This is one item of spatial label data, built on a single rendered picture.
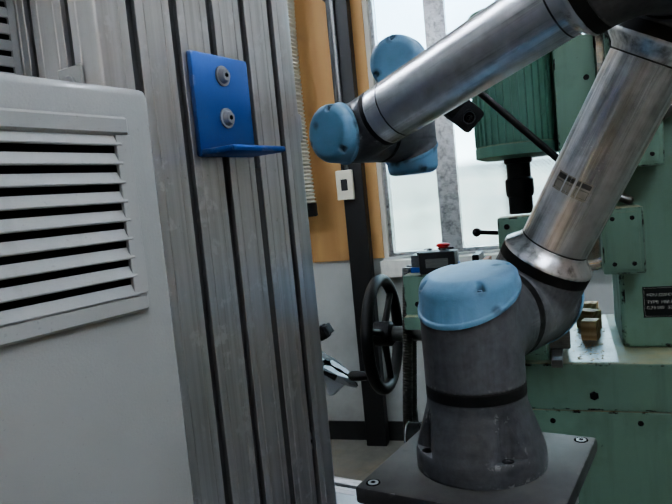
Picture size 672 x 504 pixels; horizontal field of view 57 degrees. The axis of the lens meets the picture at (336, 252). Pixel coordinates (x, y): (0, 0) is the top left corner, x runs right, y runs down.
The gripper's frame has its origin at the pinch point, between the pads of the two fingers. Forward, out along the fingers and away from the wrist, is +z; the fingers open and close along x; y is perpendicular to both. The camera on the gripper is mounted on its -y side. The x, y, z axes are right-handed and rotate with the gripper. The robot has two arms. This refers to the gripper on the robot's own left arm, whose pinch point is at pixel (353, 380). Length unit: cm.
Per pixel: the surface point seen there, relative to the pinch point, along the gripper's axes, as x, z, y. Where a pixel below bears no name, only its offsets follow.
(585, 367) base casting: 15, 40, -33
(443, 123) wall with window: -143, -35, -62
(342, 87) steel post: -128, -80, -59
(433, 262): 1.1, 4.9, -34.4
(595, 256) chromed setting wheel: 7, 33, -51
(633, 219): 13, 35, -60
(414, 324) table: 3.0, 7.3, -20.4
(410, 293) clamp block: 1.0, 3.2, -25.7
